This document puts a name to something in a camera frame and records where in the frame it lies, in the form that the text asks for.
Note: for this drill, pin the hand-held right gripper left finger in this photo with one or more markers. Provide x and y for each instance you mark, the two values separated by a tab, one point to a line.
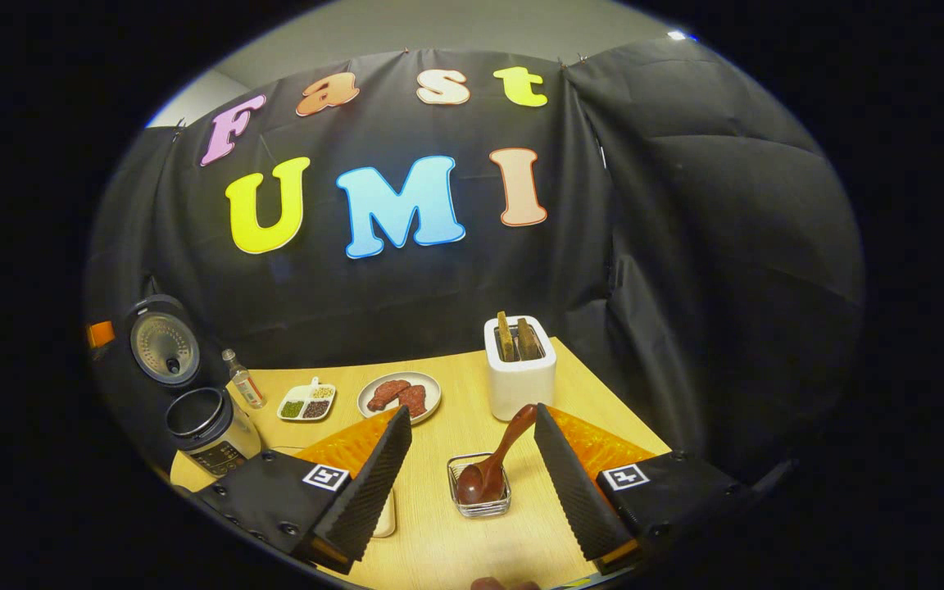
369	483

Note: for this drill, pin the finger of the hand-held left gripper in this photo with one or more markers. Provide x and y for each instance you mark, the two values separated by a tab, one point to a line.
101	334

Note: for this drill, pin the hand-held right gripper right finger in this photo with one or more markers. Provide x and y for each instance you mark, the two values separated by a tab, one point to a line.
574	483

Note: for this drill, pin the cream rice tray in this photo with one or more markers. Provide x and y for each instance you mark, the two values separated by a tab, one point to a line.
386	516

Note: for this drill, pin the clear square chopstick holder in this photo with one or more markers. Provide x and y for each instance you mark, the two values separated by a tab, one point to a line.
484	510

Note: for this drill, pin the dark wooden spoon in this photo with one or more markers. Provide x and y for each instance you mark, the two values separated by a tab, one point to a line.
480	483

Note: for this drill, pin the cream and navy rice cooker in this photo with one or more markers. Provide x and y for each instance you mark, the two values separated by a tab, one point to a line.
218	442

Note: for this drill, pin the red meat piece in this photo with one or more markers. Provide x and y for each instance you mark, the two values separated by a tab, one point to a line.
415	400
388	395

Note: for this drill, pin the white divided dish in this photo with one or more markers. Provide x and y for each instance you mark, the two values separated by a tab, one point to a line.
306	403

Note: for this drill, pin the white toaster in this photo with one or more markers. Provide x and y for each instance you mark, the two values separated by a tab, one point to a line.
521	385

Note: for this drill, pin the round white plate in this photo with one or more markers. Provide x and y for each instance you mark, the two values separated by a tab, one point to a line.
431	389

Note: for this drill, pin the brown bread slice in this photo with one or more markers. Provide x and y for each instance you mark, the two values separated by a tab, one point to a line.
528	340
506	338

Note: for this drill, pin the small clear bottle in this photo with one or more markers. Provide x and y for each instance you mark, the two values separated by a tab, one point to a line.
247	385

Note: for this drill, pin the black backdrop cloth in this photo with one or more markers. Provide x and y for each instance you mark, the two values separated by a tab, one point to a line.
685	246

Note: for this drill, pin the small ceiling light panel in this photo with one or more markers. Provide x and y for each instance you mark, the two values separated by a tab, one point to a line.
678	35

